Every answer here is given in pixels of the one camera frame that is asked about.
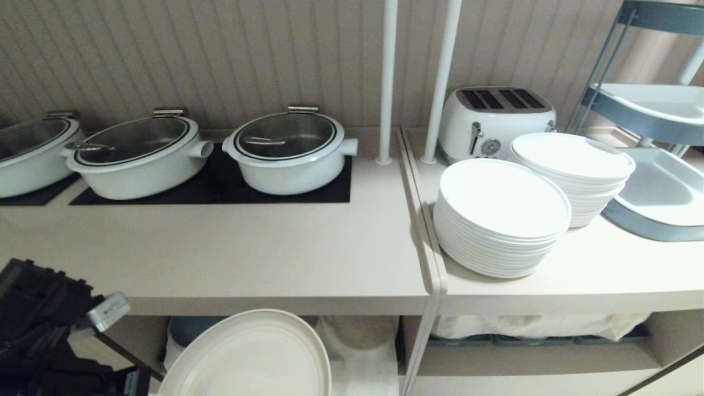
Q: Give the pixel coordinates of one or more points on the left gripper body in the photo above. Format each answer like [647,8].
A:
[44,308]

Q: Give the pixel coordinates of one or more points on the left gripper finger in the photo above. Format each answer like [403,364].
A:
[129,356]

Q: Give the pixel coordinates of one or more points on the large white ridged plate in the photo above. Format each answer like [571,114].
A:
[247,357]

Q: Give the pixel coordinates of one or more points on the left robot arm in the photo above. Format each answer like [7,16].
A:
[49,379]

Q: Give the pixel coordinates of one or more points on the blue round container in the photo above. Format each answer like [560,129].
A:
[190,328]

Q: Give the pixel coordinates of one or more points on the black induction cooktop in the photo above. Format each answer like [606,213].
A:
[220,190]
[38,195]

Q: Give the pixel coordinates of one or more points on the white cooking pot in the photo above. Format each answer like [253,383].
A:
[289,173]
[143,176]
[27,170]

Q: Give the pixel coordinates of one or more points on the glass pot lid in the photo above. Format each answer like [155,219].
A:
[30,136]
[286,135]
[135,137]

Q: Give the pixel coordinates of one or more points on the white support pole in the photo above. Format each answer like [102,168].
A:
[387,82]
[441,82]

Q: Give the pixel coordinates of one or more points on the stack of white plates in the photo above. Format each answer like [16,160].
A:
[572,165]
[500,220]

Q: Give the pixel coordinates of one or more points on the white cloth bundle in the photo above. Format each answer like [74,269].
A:
[539,325]

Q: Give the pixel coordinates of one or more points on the white four-slot toaster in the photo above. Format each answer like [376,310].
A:
[484,124]

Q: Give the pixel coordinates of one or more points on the blue-grey tiered utility cart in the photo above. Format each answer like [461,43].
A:
[660,192]

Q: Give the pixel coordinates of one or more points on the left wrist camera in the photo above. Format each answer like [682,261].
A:
[107,312]

